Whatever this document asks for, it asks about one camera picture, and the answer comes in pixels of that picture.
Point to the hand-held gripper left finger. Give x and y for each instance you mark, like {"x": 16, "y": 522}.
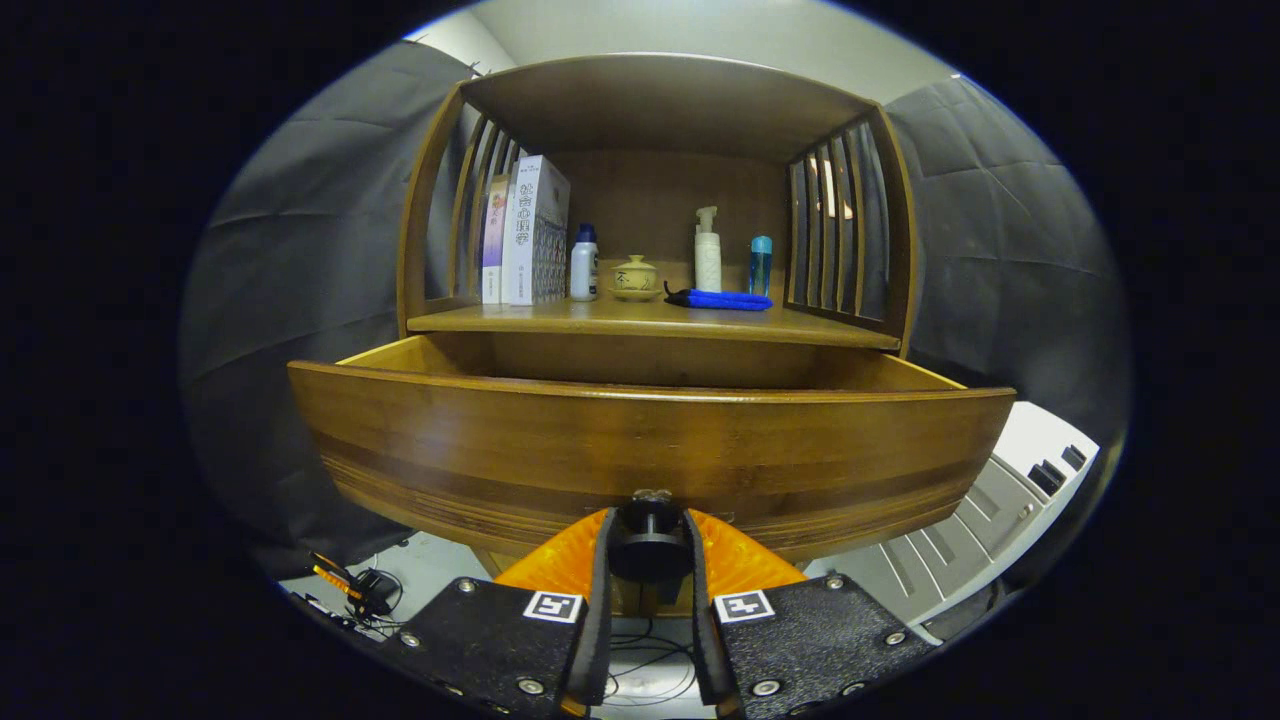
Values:
{"x": 500, "y": 640}

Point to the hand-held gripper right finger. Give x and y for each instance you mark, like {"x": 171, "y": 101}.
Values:
{"x": 800, "y": 640}

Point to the black round drawer knob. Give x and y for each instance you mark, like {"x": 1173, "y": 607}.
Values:
{"x": 650, "y": 545}

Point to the wooden countertop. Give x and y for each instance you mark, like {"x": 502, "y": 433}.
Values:
{"x": 640, "y": 318}

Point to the black orange floor device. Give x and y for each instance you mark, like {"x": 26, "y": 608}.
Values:
{"x": 365, "y": 590}

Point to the folded blue cloth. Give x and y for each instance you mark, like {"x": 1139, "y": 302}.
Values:
{"x": 725, "y": 299}

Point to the clear blue bottle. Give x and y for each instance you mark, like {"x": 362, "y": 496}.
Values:
{"x": 760, "y": 268}

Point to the white bottle blue cap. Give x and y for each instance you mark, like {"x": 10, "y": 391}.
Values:
{"x": 583, "y": 270}

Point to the yellow lidded teacup with saucer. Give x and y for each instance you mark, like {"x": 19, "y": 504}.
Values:
{"x": 636, "y": 275}

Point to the white pump bottle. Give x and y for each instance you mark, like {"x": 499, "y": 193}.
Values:
{"x": 708, "y": 260}

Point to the thin purple book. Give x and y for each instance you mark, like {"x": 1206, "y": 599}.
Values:
{"x": 494, "y": 240}

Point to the thick white patterned book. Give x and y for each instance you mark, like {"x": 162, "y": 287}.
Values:
{"x": 535, "y": 230}

